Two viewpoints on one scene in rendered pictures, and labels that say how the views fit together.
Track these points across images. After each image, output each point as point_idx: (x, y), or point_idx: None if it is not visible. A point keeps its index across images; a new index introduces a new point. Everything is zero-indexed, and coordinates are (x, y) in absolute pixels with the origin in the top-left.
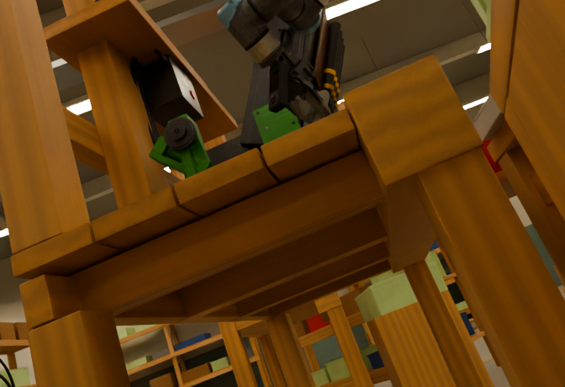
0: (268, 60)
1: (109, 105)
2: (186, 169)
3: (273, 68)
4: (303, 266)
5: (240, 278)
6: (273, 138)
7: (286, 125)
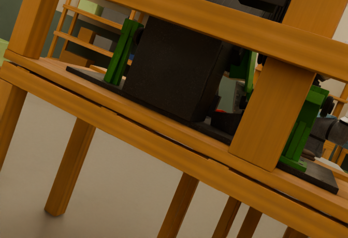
0: (323, 80)
1: (333, 33)
2: (312, 127)
3: (316, 80)
4: (242, 172)
5: (237, 170)
6: (250, 72)
7: (253, 68)
